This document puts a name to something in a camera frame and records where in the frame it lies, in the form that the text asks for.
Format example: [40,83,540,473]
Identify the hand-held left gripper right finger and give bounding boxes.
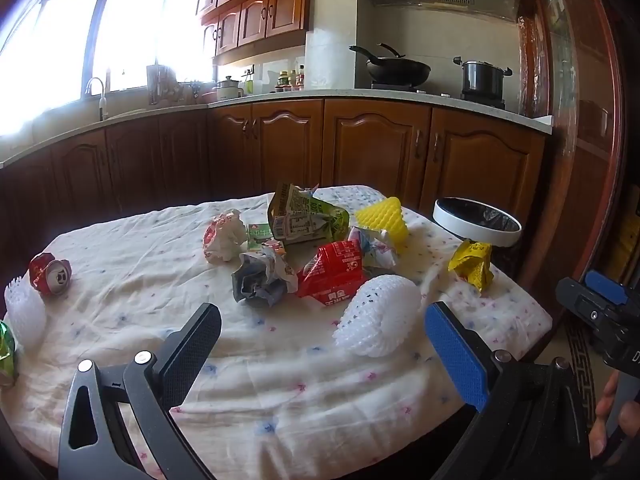
[425,301,593,480]

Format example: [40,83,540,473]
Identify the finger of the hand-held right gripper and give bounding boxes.
[556,270,630,323]

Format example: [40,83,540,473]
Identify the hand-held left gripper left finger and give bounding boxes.
[58,302,222,480]

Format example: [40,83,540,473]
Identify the yellow snack wrapper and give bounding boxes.
[448,239,495,292]

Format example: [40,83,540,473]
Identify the white red wrapper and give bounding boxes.
[203,208,249,264]

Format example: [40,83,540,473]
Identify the white rimmed trash bin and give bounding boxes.
[432,197,522,281]

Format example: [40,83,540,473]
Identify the colourful wrapper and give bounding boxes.
[348,226,398,271]

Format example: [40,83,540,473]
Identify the person's right hand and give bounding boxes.
[589,374,640,461]

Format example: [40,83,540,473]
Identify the large white foam net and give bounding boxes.
[332,274,422,359]

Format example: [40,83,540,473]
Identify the white printed tablecloth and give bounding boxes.
[0,185,553,480]

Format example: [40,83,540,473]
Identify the crumpled grey paper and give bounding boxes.
[231,247,299,308]

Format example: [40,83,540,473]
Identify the wooden door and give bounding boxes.
[520,0,640,291]

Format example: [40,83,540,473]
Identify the small green drink carton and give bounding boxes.
[246,223,287,256]

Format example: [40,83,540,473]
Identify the red milk carton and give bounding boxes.
[296,240,366,307]

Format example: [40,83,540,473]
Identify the yellow foam net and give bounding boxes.
[355,197,410,253]

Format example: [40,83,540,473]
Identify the crushed red drink can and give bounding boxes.
[28,253,72,295]

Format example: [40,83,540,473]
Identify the small white foam net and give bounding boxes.
[5,276,47,348]

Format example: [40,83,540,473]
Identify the crushed green beige carton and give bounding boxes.
[267,181,351,246]

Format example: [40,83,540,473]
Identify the shiny green wrapper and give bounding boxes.
[0,321,18,387]

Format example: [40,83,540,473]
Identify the black gas stove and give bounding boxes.
[370,80,507,110]

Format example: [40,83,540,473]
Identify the wooden lower cabinets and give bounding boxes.
[0,99,546,221]

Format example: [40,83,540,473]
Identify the wooden cabinets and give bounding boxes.
[0,99,546,221]
[192,0,308,58]

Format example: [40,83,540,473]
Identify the steel cooking pot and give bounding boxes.
[453,56,513,103]

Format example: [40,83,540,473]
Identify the white electric cooker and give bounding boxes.
[216,76,245,102]

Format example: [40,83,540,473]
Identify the chrome kitchen faucet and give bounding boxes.
[85,77,111,122]

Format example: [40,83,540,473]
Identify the knife rack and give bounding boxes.
[146,64,173,106]

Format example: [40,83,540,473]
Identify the black wok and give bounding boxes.
[349,43,432,87]

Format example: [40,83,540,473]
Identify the kitchen window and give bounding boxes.
[0,0,211,136]

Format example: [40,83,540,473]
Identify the wooden upper cabinets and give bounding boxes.
[192,0,308,58]

